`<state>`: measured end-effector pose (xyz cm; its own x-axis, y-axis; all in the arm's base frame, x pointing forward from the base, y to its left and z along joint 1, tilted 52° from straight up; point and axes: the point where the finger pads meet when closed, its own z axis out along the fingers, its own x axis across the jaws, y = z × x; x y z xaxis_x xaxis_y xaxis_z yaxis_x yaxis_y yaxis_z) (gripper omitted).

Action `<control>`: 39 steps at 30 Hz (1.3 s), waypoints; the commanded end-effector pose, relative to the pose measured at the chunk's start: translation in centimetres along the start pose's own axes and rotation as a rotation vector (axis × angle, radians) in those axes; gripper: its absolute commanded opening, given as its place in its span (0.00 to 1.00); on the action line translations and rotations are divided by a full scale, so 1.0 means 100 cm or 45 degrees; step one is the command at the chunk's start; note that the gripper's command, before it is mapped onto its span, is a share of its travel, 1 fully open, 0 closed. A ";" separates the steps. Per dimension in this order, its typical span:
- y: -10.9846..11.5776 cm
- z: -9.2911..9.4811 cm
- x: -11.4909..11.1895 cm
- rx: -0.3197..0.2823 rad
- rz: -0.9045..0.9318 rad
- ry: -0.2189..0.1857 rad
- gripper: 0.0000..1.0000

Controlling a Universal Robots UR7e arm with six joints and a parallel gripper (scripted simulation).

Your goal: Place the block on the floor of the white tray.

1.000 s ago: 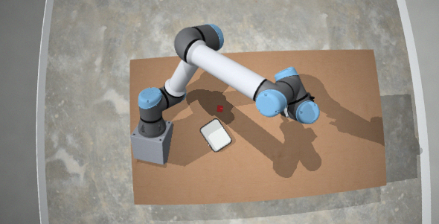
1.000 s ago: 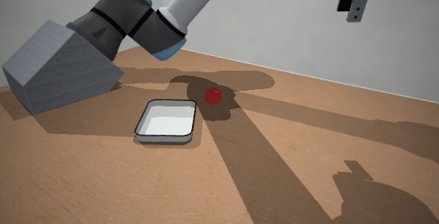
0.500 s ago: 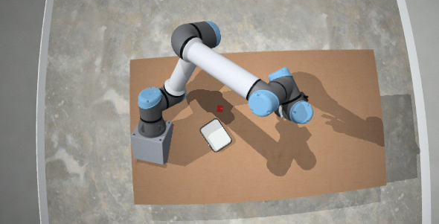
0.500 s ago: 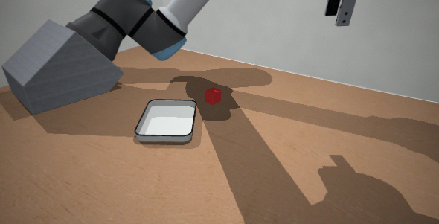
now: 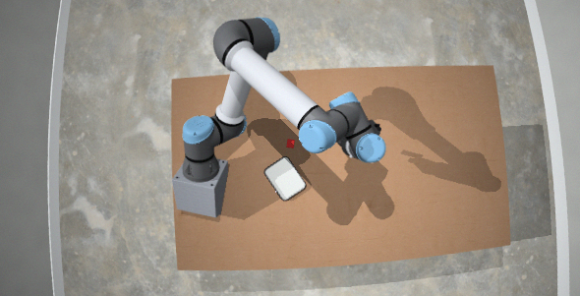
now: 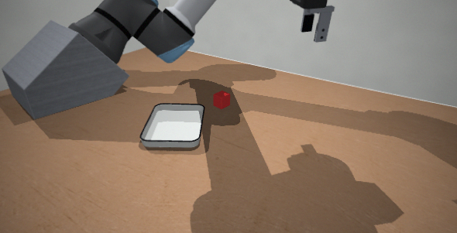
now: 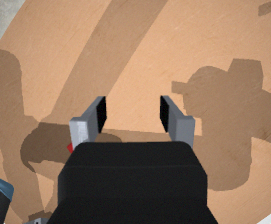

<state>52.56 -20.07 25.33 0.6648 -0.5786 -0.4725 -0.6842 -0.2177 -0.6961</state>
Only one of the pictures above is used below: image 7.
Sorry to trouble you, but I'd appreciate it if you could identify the red block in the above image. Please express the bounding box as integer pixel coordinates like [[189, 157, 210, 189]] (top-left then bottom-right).
[[67, 142, 73, 153]]

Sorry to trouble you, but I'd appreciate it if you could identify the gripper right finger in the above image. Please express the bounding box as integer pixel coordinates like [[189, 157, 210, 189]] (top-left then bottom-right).
[[160, 95, 196, 149]]

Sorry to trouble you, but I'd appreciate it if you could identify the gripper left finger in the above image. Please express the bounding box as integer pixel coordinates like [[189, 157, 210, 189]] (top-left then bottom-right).
[[69, 96, 107, 150]]

